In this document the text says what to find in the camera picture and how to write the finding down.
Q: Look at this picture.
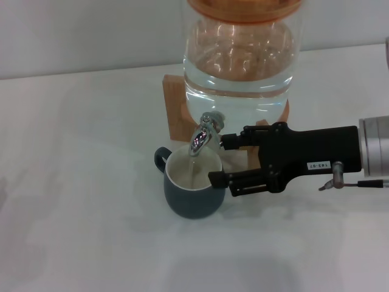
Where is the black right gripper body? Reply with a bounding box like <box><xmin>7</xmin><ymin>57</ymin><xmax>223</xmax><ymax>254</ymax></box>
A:
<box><xmin>257</xmin><ymin>122</ymin><xmax>365</xmax><ymax>195</ymax></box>

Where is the dark grey ceramic mug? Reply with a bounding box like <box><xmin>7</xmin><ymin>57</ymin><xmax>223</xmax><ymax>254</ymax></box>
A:
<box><xmin>154</xmin><ymin>146</ymin><xmax>227</xmax><ymax>219</ymax></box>

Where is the chrome dispenser faucet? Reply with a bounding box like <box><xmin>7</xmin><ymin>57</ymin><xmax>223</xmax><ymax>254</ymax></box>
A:
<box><xmin>188</xmin><ymin>111</ymin><xmax>228</xmax><ymax>158</ymax></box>

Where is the glass water dispenser jar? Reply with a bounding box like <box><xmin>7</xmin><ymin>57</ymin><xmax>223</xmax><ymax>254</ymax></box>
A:
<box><xmin>182</xmin><ymin>0</ymin><xmax>305</xmax><ymax>136</ymax></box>

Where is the light wooden dispenser stand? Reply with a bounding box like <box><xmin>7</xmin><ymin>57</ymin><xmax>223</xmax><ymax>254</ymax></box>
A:
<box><xmin>162</xmin><ymin>74</ymin><xmax>291</xmax><ymax>172</ymax></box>

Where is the wooden dispenser lid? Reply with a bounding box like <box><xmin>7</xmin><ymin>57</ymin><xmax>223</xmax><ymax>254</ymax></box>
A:
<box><xmin>185</xmin><ymin>0</ymin><xmax>301</xmax><ymax>24</ymax></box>

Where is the cable with metal connector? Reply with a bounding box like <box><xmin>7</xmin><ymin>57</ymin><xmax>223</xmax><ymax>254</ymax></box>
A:
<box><xmin>318</xmin><ymin>162</ymin><xmax>389</xmax><ymax>192</ymax></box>

